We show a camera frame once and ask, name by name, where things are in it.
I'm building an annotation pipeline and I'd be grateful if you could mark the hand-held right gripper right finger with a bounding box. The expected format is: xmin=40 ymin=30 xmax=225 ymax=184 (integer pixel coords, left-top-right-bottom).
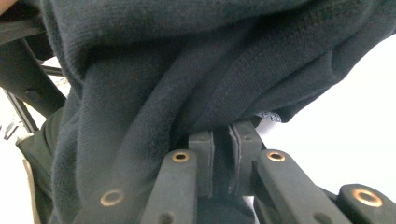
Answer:
xmin=228 ymin=119 xmax=263 ymax=197

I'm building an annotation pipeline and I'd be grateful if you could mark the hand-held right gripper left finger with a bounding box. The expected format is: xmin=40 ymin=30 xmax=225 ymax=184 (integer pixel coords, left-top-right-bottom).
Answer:
xmin=187 ymin=130 xmax=216 ymax=199

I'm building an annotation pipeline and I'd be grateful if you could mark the black tank top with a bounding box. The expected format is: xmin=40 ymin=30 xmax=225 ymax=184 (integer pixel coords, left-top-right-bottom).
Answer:
xmin=17 ymin=0 xmax=396 ymax=224

